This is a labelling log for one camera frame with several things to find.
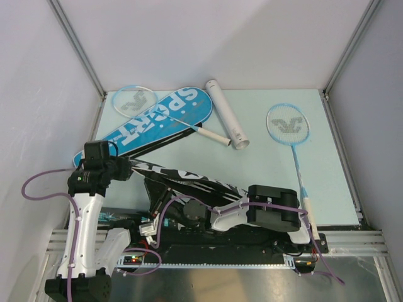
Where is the black racket cover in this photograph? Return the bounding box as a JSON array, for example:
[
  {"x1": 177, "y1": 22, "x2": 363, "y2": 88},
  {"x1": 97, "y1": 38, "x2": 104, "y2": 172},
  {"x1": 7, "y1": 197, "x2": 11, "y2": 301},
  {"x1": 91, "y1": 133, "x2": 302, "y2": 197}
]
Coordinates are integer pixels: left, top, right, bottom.
[{"x1": 123, "y1": 159, "x2": 247, "y2": 218}]

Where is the black shuttlecock tube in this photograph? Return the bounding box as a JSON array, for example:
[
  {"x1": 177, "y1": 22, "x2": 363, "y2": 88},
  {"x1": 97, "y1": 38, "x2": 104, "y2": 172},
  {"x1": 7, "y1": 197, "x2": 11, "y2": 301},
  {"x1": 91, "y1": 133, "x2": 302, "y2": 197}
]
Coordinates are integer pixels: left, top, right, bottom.
[{"x1": 98, "y1": 211, "x2": 154, "y2": 230}]

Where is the light blue racket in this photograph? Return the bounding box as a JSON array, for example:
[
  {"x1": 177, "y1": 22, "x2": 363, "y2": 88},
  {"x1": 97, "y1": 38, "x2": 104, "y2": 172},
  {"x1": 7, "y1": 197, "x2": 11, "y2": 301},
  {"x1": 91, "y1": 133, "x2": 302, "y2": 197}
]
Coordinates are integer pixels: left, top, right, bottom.
[
  {"x1": 111, "y1": 85, "x2": 231, "y2": 146},
  {"x1": 266, "y1": 103, "x2": 320, "y2": 244}
]

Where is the white shuttlecock tube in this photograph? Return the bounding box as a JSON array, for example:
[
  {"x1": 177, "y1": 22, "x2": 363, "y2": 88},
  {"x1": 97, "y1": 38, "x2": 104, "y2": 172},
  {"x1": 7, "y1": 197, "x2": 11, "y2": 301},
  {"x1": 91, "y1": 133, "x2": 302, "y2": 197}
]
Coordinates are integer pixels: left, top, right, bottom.
[{"x1": 205, "y1": 79, "x2": 250, "y2": 150}]

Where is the blue racket cover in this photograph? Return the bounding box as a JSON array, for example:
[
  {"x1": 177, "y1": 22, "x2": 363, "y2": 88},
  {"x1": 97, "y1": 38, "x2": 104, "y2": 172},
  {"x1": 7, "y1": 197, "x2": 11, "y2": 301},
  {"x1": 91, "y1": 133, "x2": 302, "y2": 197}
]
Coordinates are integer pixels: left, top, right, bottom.
[{"x1": 72, "y1": 86, "x2": 213, "y2": 169}]

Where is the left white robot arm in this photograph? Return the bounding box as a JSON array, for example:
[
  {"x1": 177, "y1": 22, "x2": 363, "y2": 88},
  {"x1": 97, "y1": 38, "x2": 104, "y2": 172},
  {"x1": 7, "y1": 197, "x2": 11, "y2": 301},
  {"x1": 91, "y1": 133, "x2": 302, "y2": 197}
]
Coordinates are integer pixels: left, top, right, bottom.
[{"x1": 45, "y1": 140, "x2": 140, "y2": 301}]

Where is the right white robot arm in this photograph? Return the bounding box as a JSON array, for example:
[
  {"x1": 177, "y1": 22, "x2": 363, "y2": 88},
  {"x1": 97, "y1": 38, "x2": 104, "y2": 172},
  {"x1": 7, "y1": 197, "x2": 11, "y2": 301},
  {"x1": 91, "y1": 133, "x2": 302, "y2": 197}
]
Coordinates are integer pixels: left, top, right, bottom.
[{"x1": 146, "y1": 182, "x2": 314, "y2": 252}]

